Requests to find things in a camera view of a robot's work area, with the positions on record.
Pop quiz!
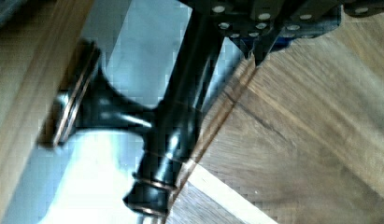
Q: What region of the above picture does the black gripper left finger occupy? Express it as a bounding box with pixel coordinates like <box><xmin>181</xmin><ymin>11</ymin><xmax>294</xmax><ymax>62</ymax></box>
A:
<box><xmin>179</xmin><ymin>0</ymin><xmax>282</xmax><ymax>60</ymax></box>

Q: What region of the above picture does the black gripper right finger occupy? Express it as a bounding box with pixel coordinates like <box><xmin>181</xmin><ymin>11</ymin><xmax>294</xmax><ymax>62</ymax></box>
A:
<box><xmin>251</xmin><ymin>0</ymin><xmax>384</xmax><ymax>66</ymax></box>

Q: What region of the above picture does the wooden drawer with black handle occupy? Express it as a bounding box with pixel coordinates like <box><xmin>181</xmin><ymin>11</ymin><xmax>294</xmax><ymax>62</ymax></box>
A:
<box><xmin>0</xmin><ymin>0</ymin><xmax>222</xmax><ymax>222</ymax></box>

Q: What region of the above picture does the wooden cutting board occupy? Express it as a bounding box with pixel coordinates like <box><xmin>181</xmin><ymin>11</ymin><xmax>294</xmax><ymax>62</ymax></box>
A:
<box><xmin>161</xmin><ymin>14</ymin><xmax>384</xmax><ymax>224</ymax></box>

